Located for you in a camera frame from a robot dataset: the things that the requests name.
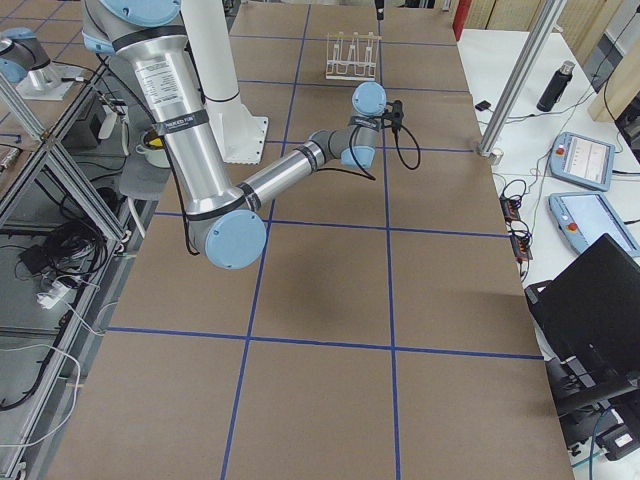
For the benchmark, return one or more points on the far blue teach pendant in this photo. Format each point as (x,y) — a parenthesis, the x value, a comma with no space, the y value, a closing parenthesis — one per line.
(582,161)

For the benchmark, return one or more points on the black water bottle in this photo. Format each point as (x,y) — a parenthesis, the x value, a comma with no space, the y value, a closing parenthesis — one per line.
(556,87)

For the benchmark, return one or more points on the white pot with corn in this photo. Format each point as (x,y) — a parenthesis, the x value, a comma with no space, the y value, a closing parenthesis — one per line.
(151,146)

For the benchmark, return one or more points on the white wire cup rack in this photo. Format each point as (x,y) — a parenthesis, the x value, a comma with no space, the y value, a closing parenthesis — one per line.
(352,57)

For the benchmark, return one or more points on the white central robot pedestal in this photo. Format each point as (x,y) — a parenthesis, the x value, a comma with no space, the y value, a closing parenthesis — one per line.
(240,134)

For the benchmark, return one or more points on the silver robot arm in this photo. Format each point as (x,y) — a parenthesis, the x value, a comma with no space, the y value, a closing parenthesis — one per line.
(22,55)
(181,55)

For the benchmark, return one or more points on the small black device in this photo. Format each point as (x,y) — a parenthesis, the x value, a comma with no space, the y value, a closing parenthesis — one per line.
(483,105)

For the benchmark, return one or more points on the black laptop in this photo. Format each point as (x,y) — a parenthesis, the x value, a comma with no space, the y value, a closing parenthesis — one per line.
(590,312)

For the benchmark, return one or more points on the blue teach pendant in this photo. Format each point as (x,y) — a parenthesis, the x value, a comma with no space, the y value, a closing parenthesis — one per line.
(582,161)
(583,217)

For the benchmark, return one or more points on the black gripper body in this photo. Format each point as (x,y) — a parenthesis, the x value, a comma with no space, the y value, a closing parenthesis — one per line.
(380,14)

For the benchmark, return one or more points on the white power adapter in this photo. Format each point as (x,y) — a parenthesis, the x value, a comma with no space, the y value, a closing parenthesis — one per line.
(50,298)

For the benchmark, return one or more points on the aluminium frame post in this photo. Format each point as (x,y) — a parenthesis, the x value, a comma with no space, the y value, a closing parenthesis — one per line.
(525,62)

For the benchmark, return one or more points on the near blue teach pendant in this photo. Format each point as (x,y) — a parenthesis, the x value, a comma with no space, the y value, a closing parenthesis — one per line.
(583,217)

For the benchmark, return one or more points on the orange black USB hub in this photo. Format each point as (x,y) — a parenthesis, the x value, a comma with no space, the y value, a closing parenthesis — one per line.
(519,233)

